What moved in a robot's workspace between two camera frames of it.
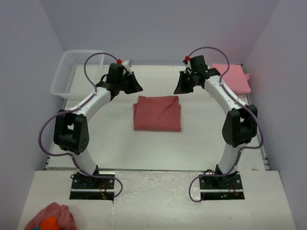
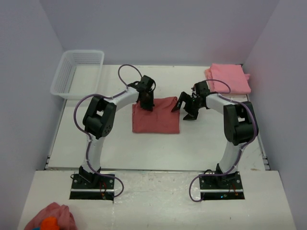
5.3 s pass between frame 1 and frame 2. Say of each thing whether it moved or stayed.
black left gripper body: moved
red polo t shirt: stayed
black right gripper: moved
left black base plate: stayed
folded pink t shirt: stayed
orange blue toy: stayed
